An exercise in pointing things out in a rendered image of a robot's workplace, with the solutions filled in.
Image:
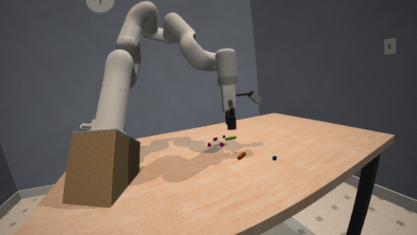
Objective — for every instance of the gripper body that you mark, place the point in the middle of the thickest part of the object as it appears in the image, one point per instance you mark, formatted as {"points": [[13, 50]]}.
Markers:
{"points": [[228, 93]]}

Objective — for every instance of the orange rod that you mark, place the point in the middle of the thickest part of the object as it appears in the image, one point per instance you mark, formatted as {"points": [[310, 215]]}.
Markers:
{"points": [[241, 155]]}

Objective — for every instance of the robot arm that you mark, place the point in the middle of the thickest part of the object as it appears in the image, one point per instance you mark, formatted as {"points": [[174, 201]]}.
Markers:
{"points": [[125, 61]]}

